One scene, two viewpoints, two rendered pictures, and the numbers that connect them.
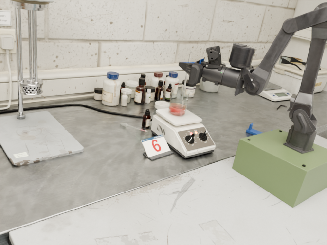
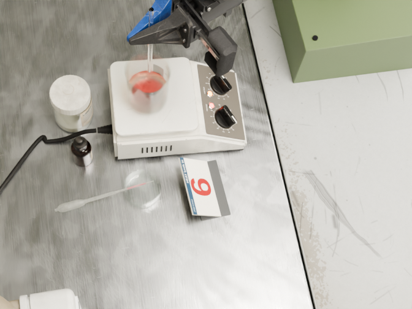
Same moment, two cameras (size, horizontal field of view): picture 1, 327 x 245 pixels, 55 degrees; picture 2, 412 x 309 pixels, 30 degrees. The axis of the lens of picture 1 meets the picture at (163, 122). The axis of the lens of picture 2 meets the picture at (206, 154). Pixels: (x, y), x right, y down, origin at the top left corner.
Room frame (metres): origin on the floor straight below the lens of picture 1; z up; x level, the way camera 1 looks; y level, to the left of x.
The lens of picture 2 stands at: (0.73, 0.39, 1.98)
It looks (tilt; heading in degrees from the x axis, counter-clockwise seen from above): 67 degrees down; 291
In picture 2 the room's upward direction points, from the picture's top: 12 degrees clockwise
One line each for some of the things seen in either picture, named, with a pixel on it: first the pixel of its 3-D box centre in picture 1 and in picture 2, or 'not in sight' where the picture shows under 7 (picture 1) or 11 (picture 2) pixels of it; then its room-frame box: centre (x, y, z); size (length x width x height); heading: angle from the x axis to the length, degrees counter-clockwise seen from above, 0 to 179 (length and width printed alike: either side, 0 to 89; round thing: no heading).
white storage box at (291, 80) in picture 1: (293, 76); not in sight; (1.99, -0.76, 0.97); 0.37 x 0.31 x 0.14; 133
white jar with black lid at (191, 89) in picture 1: (188, 88); not in sight; (1.49, -0.09, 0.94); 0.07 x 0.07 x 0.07
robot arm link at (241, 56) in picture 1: (246, 67); not in sight; (0.94, -0.22, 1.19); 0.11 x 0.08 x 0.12; 65
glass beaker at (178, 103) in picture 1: (177, 103); (148, 86); (1.00, -0.04, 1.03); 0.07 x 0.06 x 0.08; 134
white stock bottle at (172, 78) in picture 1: (171, 84); not in sight; (1.44, -0.01, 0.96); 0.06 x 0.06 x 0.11
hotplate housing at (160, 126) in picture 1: (181, 130); (170, 108); (0.98, -0.06, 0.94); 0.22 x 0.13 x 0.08; 39
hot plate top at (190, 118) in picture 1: (178, 115); (153, 96); (1.00, -0.05, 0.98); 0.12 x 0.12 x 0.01; 39
